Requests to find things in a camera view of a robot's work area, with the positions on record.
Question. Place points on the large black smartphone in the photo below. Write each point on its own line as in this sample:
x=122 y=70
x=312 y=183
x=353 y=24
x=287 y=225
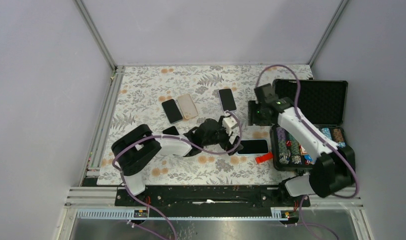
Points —
x=172 y=130

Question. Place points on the black poker chip case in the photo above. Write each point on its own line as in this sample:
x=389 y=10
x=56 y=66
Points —
x=323 y=103

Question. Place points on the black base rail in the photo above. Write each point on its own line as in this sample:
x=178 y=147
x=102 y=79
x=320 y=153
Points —
x=206 y=201

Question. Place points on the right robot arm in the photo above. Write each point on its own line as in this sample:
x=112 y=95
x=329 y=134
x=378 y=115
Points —
x=334 y=166

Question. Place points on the small black smartphone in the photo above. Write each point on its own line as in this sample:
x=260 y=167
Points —
x=172 y=111

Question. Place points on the beige phone case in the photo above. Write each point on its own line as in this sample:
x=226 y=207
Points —
x=187 y=106

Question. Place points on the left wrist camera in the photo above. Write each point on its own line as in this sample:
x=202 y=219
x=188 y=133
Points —
x=229 y=123

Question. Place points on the red plastic piece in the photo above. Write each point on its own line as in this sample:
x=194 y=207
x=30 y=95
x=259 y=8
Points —
x=264 y=158

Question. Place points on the phone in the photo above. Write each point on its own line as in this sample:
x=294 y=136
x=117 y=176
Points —
x=253 y=147
x=227 y=100

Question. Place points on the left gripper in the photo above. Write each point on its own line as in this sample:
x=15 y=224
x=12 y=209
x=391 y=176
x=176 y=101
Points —
x=226 y=143

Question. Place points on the phone in lavender case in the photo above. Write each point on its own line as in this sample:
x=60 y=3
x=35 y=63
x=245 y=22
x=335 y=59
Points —
x=227 y=100

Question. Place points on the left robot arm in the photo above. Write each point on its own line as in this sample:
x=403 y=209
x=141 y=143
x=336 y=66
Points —
x=136 y=149

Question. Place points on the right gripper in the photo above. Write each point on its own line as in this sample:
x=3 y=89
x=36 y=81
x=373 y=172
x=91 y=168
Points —
x=252 y=119

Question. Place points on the floral tablecloth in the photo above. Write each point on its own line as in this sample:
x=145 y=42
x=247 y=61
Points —
x=145 y=88

